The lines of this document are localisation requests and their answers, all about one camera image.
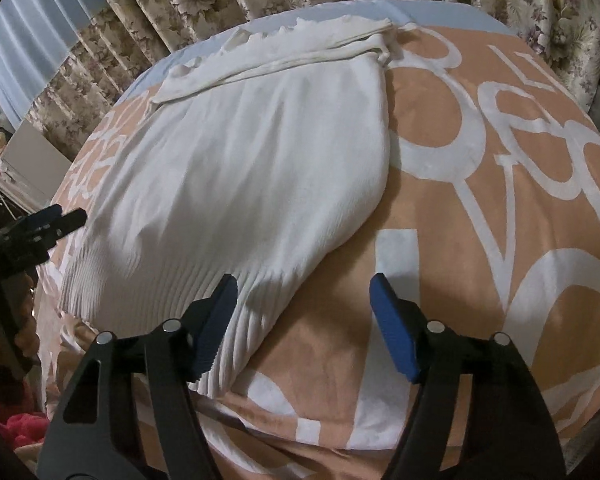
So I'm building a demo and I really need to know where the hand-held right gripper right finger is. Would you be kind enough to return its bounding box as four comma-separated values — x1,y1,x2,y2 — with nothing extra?
370,272,567,480

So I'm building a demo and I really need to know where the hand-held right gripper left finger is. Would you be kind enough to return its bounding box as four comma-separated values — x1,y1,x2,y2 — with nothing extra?
37,274,239,480

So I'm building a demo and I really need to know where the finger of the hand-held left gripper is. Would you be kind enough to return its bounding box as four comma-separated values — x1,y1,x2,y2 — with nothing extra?
7,208,87,266
0,204,65,246

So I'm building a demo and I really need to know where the white knit sweater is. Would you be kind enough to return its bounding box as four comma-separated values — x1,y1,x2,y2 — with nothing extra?
59,16,407,397

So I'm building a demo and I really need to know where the person's left hand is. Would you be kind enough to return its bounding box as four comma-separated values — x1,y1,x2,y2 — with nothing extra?
11,272,42,363

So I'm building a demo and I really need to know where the white cabinet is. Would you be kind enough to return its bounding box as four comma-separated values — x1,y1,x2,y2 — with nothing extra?
2,120,74,207

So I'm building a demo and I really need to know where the orange and white printed blanket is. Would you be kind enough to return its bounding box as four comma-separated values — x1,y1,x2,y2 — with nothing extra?
34,24,600,480

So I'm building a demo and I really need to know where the pink fluffy cloth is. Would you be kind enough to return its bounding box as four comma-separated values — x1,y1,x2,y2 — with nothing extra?
0,406,49,450

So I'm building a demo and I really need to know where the blue and floral curtain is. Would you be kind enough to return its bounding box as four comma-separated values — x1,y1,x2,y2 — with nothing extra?
0,0,600,142

